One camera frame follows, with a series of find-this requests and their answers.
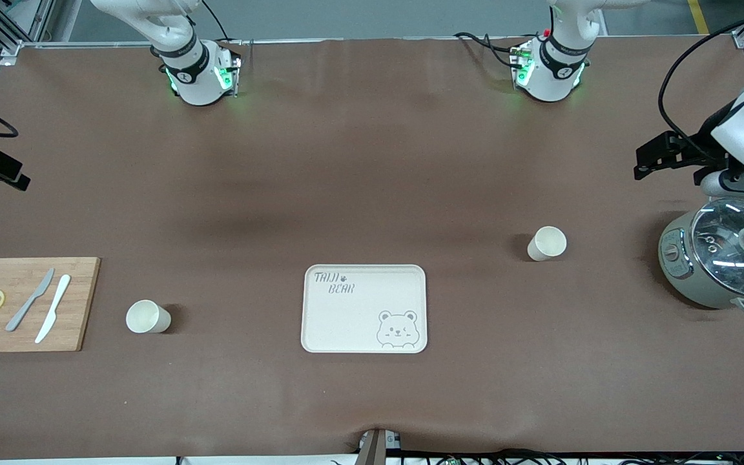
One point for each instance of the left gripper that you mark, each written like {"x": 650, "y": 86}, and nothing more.
{"x": 701, "y": 146}

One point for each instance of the cream paper cup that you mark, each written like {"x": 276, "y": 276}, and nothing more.
{"x": 549, "y": 242}
{"x": 146, "y": 318}

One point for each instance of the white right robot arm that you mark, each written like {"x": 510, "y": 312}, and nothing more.
{"x": 194, "y": 71}

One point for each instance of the glass pot lid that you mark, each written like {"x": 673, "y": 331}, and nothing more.
{"x": 733, "y": 248}

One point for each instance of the grey electric cooking pot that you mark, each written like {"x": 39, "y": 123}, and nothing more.
{"x": 679, "y": 271}

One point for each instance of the grey plastic knife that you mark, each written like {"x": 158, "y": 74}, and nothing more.
{"x": 30, "y": 300}

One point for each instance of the white plastic knife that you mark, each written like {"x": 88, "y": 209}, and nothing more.
{"x": 54, "y": 307}

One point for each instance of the bamboo cutting board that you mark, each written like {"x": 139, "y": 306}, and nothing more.
{"x": 81, "y": 310}

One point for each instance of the cream tray with bear print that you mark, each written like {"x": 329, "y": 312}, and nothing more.
{"x": 365, "y": 310}

